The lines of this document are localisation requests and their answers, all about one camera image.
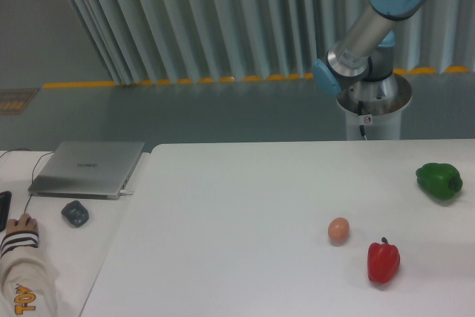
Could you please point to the person's hand on mouse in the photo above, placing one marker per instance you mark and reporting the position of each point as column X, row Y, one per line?
column 24, row 224

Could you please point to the cream striped sleeve forearm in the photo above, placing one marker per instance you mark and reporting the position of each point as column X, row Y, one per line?
column 27, row 286

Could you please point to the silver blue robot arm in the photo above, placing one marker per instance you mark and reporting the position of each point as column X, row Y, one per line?
column 348, row 60

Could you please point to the black keyboard edge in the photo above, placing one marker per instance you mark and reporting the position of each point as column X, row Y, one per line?
column 5, row 200

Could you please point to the dark grey small case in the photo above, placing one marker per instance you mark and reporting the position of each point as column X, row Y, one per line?
column 75, row 214

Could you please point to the silver closed laptop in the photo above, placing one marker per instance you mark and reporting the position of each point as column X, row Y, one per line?
column 88, row 169

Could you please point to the white usb dongle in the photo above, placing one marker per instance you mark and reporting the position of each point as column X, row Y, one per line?
column 125, row 193

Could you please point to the white pleated curtain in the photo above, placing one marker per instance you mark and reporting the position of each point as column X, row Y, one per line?
column 176, row 41

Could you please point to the brown egg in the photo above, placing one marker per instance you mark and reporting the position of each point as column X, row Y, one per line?
column 338, row 230

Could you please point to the red bell pepper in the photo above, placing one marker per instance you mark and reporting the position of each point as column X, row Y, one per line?
column 383, row 261

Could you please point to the green bell pepper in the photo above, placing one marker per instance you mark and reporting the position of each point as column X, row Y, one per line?
column 441, row 181

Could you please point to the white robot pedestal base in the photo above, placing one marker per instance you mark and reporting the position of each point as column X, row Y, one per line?
column 373, row 110

